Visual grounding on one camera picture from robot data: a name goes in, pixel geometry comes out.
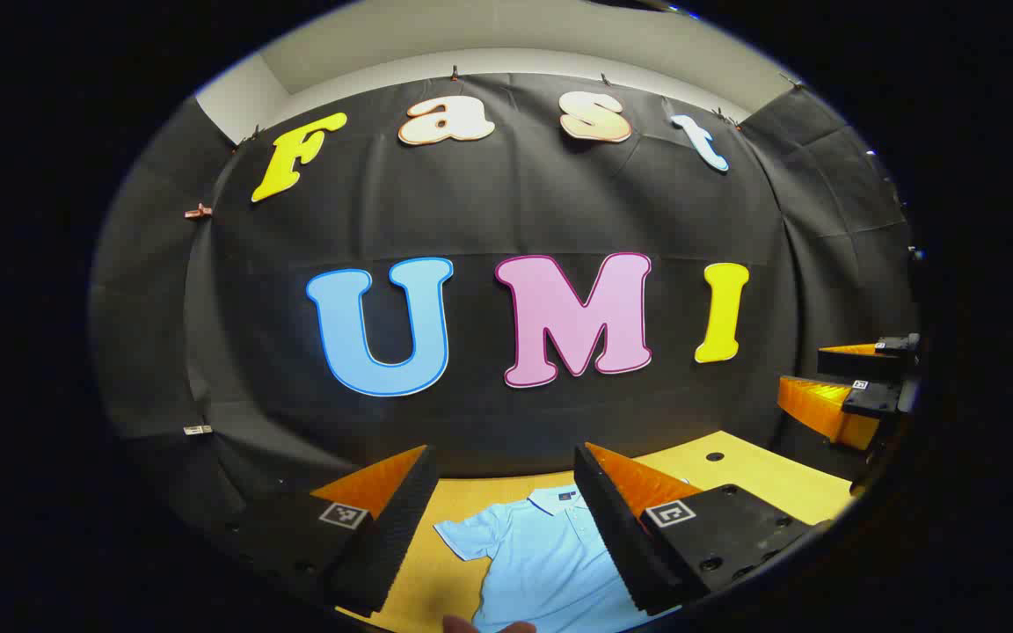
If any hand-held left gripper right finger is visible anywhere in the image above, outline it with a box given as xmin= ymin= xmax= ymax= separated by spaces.
xmin=572 ymin=442 xmax=824 ymax=616

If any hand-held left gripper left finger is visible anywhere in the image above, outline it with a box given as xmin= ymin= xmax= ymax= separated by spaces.
xmin=208 ymin=444 xmax=441 ymax=618

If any light blue T-shirt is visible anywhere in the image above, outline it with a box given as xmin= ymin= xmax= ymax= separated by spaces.
xmin=433 ymin=484 xmax=648 ymax=633

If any black backdrop cloth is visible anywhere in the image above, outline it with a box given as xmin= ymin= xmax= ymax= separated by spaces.
xmin=89 ymin=72 xmax=921 ymax=564

